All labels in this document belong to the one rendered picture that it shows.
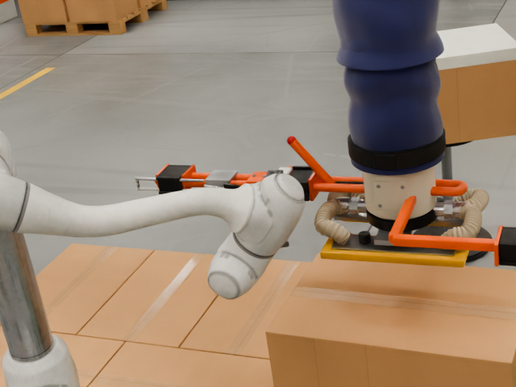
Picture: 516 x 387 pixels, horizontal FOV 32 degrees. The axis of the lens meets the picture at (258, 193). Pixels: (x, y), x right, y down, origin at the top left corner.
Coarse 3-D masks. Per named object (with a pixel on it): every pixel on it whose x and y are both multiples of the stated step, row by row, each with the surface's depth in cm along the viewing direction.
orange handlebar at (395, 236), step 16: (192, 176) 234; (240, 176) 229; (256, 176) 226; (352, 192) 215; (432, 192) 207; (448, 192) 205; (464, 192) 206; (400, 224) 193; (400, 240) 188; (416, 240) 186; (432, 240) 185; (448, 240) 184; (464, 240) 183; (480, 240) 182
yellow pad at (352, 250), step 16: (352, 240) 213; (368, 240) 210; (336, 256) 210; (352, 256) 209; (368, 256) 207; (384, 256) 206; (400, 256) 205; (416, 256) 203; (432, 256) 202; (448, 256) 201; (464, 256) 201
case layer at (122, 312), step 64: (64, 256) 361; (128, 256) 354; (192, 256) 347; (64, 320) 317; (128, 320) 311; (192, 320) 306; (256, 320) 300; (0, 384) 287; (128, 384) 277; (192, 384) 273; (256, 384) 269
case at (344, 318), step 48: (336, 288) 235; (384, 288) 232; (432, 288) 229; (480, 288) 226; (288, 336) 219; (336, 336) 216; (384, 336) 213; (432, 336) 210; (480, 336) 208; (288, 384) 226; (336, 384) 220; (384, 384) 214; (432, 384) 209; (480, 384) 203
